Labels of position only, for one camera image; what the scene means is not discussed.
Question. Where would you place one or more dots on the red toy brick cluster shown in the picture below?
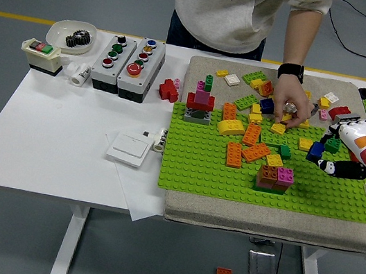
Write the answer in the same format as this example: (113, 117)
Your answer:
(168, 90)

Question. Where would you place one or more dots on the metal floor socket plate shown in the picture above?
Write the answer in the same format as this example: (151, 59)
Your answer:
(261, 264)

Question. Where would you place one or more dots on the yellow small toy plate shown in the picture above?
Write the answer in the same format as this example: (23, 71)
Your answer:
(222, 73)

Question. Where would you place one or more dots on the white plastic bowl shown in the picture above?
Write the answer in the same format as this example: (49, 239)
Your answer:
(57, 35)

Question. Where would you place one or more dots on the red curved toy brick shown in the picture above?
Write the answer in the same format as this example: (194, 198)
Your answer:
(340, 111)

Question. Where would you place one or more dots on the black metal gear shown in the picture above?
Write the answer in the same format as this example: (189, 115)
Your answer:
(78, 39)

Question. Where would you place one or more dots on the clear toy tile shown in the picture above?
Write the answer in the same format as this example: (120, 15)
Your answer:
(216, 116)

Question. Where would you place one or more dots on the brown pink green brick stack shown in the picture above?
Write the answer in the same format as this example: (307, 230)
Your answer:
(266, 175)

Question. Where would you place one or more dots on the white wall switch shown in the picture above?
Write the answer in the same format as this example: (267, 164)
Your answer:
(128, 150)

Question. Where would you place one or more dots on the person's left hand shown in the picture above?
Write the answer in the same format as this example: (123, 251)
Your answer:
(291, 97)

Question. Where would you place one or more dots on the blue 2x2 toy brick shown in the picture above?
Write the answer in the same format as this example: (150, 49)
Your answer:
(267, 106)
(314, 152)

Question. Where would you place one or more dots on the white pipe fitting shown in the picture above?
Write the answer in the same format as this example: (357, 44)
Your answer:
(79, 74)

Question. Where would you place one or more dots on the grey toy brick with holes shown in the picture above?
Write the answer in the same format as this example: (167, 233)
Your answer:
(342, 118)

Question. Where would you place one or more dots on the white paper sheet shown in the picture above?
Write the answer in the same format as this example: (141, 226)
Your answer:
(137, 199)

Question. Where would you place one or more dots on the white labelled roll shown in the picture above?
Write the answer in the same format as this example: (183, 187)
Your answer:
(160, 140)

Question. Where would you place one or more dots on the lime green flat plate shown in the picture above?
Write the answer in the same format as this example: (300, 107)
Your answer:
(275, 139)

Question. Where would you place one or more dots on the orange 2x4 toy brick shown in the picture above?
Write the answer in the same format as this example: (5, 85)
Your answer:
(251, 135)
(233, 155)
(230, 113)
(223, 273)
(255, 152)

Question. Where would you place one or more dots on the grey four-button control box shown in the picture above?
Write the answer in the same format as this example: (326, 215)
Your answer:
(103, 76)

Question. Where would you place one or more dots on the multicolour toy brick tower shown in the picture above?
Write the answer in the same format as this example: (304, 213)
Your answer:
(201, 103)

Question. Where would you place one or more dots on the green toy baseplate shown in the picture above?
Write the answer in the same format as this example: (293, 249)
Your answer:
(199, 168)

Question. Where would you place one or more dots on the grey emergency stop box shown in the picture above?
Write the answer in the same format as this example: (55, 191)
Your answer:
(152, 68)

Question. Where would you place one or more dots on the yellow curved toy brick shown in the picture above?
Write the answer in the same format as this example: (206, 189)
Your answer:
(231, 128)

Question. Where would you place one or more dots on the magenta 2x2 toy brick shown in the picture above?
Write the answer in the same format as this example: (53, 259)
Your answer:
(285, 175)

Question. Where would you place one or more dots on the dark green small brick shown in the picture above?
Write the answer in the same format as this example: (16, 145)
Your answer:
(285, 152)

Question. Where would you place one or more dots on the grey bracket under table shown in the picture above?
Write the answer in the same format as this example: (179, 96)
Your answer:
(262, 241)

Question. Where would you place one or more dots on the dark grey sloped brick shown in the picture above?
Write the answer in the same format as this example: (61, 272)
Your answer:
(315, 110)

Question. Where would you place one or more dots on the dark green tall toy brick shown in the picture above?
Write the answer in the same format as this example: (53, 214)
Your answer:
(332, 145)

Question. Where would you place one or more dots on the pink small toy brick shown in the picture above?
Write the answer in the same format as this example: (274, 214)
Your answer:
(177, 82)
(323, 114)

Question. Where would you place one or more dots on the small grey white adapter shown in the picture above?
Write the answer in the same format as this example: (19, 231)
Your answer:
(146, 134)

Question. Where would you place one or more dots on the person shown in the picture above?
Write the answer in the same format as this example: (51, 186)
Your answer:
(222, 10)

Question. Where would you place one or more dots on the person's left forearm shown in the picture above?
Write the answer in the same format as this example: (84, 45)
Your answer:
(299, 37)

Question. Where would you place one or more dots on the cream red-green switch box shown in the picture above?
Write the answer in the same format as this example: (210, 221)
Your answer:
(41, 58)

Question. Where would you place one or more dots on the lime green 2x4 brick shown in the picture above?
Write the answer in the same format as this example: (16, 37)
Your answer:
(245, 102)
(253, 75)

